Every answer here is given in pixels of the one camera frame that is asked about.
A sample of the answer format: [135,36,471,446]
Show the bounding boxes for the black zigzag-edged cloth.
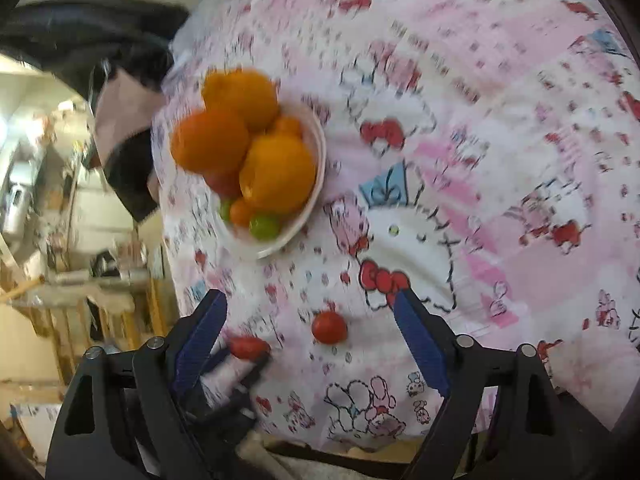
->
[102,127,161,223]

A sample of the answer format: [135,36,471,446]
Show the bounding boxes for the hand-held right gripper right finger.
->
[392,287,577,480]

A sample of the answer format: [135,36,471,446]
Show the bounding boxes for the red cherry tomato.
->
[227,336,272,361]
[311,311,348,345]

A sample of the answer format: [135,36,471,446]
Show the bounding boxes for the pink cartoon printed blanket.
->
[150,0,640,453]

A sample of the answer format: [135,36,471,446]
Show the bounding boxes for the large pale-navel orange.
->
[239,135,317,213]

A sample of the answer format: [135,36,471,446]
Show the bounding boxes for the wooden rack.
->
[0,270,168,386]

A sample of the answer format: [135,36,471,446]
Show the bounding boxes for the pink cloth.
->
[95,67,163,146]

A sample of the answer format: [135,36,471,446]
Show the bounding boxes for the round orange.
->
[170,107,250,175]

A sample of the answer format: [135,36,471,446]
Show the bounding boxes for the red apple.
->
[202,170,243,198]

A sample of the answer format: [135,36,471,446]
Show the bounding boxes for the knobbed orange dekopon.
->
[201,69,280,133]

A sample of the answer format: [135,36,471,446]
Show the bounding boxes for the small mandarin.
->
[270,116,303,140]
[229,197,257,227]

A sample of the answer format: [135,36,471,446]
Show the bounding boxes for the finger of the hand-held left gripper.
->
[200,342,236,378]
[220,352,272,396]

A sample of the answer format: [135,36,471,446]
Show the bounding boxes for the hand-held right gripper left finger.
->
[45,289,229,480]

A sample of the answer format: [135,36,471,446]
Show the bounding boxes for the black shiny cloth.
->
[0,0,191,111]

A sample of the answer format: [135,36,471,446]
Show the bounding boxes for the white pink-dotted plate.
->
[210,102,327,260]

